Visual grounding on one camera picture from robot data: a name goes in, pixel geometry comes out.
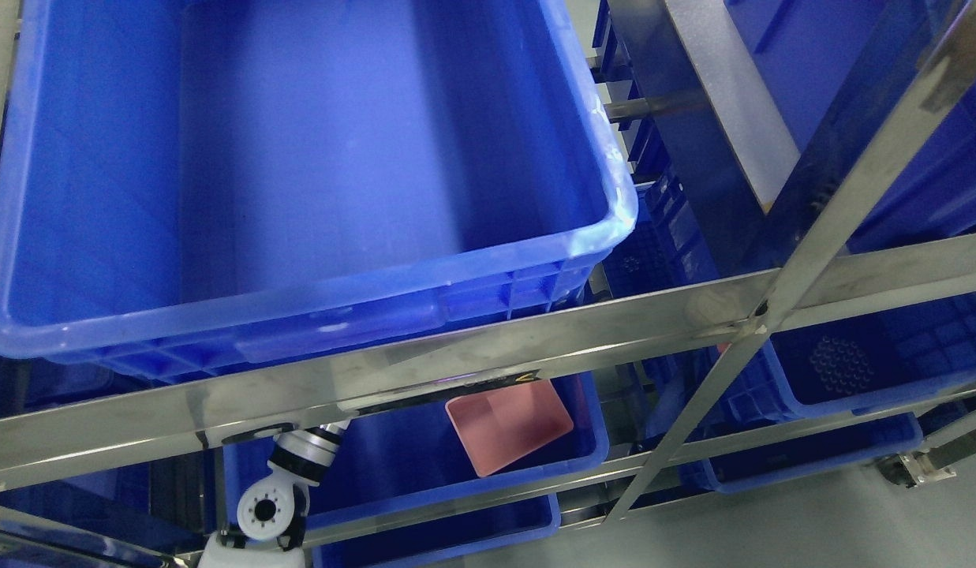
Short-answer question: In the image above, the blue bin upper left shelf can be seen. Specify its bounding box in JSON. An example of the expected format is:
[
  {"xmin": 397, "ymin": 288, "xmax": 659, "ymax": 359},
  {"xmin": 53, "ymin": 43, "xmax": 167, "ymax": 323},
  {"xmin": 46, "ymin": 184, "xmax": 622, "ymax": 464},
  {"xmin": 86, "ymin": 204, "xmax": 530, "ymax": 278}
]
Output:
[{"xmin": 219, "ymin": 371, "xmax": 611, "ymax": 521}]

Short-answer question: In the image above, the blue bin bottom shelf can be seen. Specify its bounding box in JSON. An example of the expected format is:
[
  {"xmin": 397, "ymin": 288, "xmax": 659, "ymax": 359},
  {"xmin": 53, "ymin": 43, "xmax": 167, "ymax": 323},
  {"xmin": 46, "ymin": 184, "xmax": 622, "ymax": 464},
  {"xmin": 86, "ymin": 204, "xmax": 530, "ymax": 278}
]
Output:
[{"xmin": 313, "ymin": 494, "xmax": 561, "ymax": 567}]

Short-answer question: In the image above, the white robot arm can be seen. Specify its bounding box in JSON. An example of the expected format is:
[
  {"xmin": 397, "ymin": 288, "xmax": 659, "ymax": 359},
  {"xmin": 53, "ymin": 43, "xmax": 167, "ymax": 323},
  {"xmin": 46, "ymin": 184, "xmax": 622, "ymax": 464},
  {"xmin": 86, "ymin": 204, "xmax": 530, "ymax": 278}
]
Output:
[{"xmin": 196, "ymin": 420, "xmax": 350, "ymax": 567}]

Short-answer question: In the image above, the large blue top bin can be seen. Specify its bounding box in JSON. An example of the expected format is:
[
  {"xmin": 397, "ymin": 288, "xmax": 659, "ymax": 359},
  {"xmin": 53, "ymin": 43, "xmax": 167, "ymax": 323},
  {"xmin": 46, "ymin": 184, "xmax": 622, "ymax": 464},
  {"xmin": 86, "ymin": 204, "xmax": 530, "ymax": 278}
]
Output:
[{"xmin": 0, "ymin": 1, "xmax": 638, "ymax": 383}]

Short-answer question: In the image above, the blue bin right shelf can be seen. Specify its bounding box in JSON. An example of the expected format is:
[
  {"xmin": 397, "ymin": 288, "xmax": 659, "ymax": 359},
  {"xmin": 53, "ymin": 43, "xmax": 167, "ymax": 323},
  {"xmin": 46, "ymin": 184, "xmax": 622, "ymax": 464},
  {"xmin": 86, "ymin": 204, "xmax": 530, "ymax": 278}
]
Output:
[{"xmin": 720, "ymin": 292, "xmax": 976, "ymax": 424}]

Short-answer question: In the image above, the blue bin shelf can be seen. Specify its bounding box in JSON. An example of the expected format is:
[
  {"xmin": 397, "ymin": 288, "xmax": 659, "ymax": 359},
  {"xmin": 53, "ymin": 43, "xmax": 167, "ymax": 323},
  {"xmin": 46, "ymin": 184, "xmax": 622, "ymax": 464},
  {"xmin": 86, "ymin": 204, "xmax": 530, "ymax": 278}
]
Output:
[
  {"xmin": 720, "ymin": 292, "xmax": 976, "ymax": 424},
  {"xmin": 313, "ymin": 494, "xmax": 561, "ymax": 567},
  {"xmin": 219, "ymin": 371, "xmax": 611, "ymax": 521}
]

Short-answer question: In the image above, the pink plastic storage box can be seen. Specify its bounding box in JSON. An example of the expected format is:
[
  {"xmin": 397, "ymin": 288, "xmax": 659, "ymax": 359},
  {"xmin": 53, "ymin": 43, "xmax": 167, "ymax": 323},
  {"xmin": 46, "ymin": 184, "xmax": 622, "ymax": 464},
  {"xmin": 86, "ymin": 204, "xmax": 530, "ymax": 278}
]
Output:
[{"xmin": 445, "ymin": 381, "xmax": 574, "ymax": 478}]

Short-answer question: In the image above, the steel left shelf rack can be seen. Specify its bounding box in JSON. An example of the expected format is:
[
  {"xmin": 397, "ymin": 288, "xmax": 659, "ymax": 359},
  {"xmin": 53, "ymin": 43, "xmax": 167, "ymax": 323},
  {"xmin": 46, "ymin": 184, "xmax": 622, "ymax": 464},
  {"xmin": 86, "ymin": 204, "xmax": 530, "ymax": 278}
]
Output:
[{"xmin": 0, "ymin": 1, "xmax": 976, "ymax": 549}]

